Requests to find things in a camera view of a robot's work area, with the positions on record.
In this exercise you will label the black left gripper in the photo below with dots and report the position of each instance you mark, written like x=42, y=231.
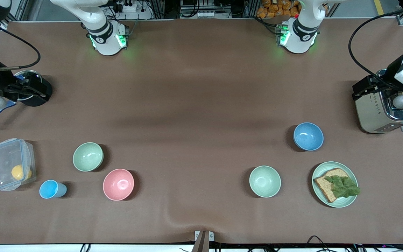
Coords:
x=392, y=72

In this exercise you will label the blue bowl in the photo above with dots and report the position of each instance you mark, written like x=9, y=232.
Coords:
x=308, y=136

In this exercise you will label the pale green bowl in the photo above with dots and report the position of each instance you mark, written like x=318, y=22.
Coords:
x=265, y=181
x=87, y=157

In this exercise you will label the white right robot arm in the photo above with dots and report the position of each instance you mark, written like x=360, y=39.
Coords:
x=105, y=33

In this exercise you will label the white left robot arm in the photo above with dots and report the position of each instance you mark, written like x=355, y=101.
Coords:
x=299, y=33

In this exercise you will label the pink bowl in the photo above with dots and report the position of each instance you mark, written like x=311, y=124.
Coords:
x=118, y=184

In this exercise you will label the glass lid with blue knob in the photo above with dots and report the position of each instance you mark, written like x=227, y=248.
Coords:
x=33, y=74

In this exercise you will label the silver toaster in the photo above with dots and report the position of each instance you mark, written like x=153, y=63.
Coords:
x=371, y=113

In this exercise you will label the clear plastic lidded container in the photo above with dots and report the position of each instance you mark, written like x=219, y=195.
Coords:
x=7, y=159

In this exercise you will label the yellow fruit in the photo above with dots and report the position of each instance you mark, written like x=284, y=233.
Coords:
x=18, y=172

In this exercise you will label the pale green plate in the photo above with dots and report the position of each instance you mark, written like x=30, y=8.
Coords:
x=318, y=175

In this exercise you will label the blue cup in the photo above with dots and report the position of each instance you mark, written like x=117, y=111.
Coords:
x=50, y=189

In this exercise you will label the green lettuce leaf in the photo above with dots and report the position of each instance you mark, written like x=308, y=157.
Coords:
x=345, y=187

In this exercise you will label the brown bread slice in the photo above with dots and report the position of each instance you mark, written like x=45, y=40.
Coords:
x=325, y=187

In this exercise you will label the orange snack bag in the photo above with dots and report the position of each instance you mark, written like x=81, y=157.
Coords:
x=278, y=8

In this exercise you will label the white power strip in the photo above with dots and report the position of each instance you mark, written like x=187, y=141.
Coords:
x=131, y=10

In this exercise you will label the metal table bracket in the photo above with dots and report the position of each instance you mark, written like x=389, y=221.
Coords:
x=204, y=238

